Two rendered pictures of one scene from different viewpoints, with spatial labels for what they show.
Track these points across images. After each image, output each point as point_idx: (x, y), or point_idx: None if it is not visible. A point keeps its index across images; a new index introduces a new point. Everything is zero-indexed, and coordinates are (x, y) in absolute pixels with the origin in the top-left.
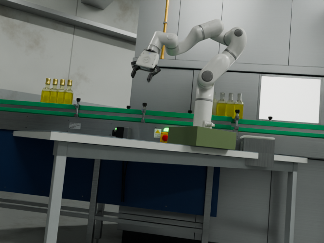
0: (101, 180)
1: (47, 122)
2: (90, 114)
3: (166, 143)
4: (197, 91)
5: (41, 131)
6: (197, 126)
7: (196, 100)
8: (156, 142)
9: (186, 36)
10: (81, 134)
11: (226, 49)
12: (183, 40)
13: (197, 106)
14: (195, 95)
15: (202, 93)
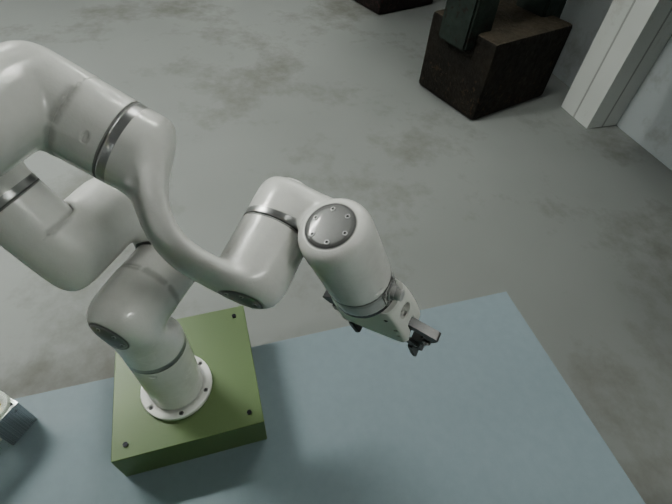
0: None
1: None
2: None
3: (308, 335)
4: (175, 328)
5: (547, 355)
6: (242, 305)
7: (185, 339)
8: (330, 330)
9: (167, 202)
10: (465, 300)
11: (33, 177)
12: (179, 229)
13: (189, 344)
14: (179, 341)
15: (169, 318)
